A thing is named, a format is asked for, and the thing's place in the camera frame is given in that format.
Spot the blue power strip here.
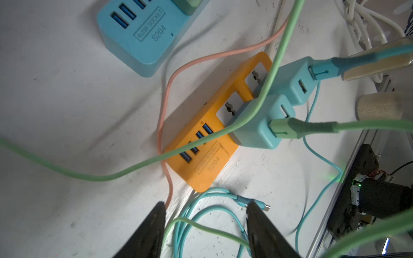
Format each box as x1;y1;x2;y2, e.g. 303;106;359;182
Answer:
96;1;208;77

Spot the teal usb charger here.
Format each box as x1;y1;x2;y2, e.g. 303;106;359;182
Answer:
229;95;295;149
267;57;318;106

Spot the green multi-head charging cable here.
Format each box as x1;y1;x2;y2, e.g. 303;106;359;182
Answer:
0;0;305;182

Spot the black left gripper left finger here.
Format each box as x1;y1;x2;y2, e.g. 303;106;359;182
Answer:
114;202;166;258

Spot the aluminium front rail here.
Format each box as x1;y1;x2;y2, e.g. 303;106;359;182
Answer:
306;130;379;258

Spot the orange power strip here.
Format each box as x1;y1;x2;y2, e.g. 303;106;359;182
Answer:
162;51;273;193

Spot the clear shaker bottle black cap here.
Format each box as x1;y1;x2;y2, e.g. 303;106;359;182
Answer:
342;35;413;81

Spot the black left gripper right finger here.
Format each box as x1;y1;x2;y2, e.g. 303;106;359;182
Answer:
247;202;300;258

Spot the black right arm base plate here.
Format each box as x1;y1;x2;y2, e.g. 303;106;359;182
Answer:
325;143;413;241

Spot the pink multi-head charging cable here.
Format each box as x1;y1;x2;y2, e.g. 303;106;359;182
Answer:
156;15;289;210

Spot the light green USB charger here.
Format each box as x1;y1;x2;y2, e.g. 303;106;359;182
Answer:
172;0;203;16

